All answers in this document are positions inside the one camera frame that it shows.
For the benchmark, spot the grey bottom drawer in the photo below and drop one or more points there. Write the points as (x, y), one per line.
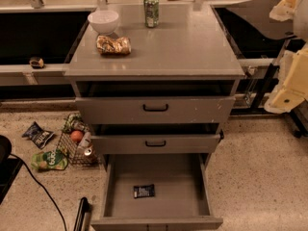
(180, 202)

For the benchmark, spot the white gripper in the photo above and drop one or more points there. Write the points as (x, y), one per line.
(301, 18)

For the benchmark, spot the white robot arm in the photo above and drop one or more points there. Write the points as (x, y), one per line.
(300, 26)

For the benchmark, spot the tape measure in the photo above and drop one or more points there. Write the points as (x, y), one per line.
(36, 62)

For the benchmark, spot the white bowl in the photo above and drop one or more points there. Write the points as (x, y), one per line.
(103, 22)

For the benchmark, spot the brown snack bag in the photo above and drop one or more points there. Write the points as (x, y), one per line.
(113, 46)

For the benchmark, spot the blue chip bag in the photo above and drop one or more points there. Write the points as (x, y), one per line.
(37, 135)

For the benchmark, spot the green snack bag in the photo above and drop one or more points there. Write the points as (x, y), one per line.
(50, 160)

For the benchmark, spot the orange fruit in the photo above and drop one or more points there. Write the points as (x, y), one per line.
(76, 136)

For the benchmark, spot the dark blueberry rxbar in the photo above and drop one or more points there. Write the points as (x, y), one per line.
(144, 191)

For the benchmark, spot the wire basket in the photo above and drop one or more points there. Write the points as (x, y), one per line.
(74, 151)

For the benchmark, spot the grey middle drawer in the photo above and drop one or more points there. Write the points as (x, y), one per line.
(155, 144)

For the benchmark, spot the green soda can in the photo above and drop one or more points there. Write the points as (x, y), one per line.
(151, 13)

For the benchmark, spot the grey drawer cabinet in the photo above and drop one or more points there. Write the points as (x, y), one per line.
(186, 55)

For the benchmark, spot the black stand table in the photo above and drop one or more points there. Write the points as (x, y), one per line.
(257, 13)

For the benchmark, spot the black device on floor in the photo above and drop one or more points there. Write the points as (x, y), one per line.
(9, 167)

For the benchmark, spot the soda can in basket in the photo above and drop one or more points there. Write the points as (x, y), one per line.
(89, 154)

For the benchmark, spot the grey drawer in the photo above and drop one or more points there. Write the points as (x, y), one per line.
(151, 110)
(180, 202)
(155, 144)

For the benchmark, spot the grey top drawer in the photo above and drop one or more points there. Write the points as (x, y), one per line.
(151, 110)

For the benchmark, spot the black folded object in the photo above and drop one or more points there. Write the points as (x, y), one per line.
(82, 221)

